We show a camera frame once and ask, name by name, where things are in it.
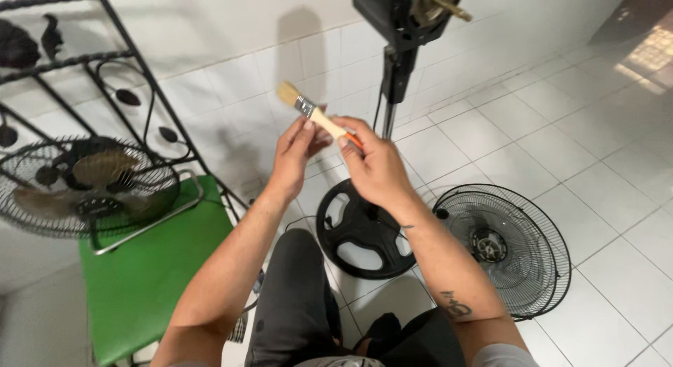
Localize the checked cloth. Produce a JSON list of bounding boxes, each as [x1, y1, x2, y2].
[[227, 308, 249, 345]]

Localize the person's right hand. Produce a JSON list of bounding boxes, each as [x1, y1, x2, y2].
[[332, 116, 422, 219]]

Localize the brown wooden door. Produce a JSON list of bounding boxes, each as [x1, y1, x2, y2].
[[588, 0, 673, 47]]

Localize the person's grey shirt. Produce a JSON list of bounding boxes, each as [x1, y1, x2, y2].
[[471, 343, 540, 367]]

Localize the person's dark trousers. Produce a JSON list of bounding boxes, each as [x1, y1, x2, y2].
[[244, 227, 470, 367]]

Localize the wooden paintbrush with orange tip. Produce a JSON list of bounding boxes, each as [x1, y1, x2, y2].
[[277, 81, 365, 150]]

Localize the green padded chair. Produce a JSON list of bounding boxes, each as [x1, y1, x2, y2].
[[78, 169, 236, 367]]

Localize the person's left hand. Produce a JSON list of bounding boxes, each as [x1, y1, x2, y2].
[[265, 105, 335, 203]]

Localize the small fan with brown blades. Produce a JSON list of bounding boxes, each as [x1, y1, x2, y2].
[[0, 135, 183, 240]]

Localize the black and chrome fan pole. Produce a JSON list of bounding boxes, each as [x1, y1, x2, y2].
[[378, 45, 420, 142]]

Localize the black wrought iron frame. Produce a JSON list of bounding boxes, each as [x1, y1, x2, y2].
[[0, 0, 249, 211]]

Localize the black power cable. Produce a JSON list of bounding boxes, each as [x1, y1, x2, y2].
[[283, 215, 318, 234]]

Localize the black wire fan guard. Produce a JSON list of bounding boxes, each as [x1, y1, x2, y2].
[[431, 183, 573, 322]]

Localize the black fan motor head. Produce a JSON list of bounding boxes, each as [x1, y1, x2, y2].
[[351, 0, 473, 53]]

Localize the round black fan base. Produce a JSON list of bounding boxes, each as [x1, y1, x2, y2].
[[315, 178, 417, 281]]

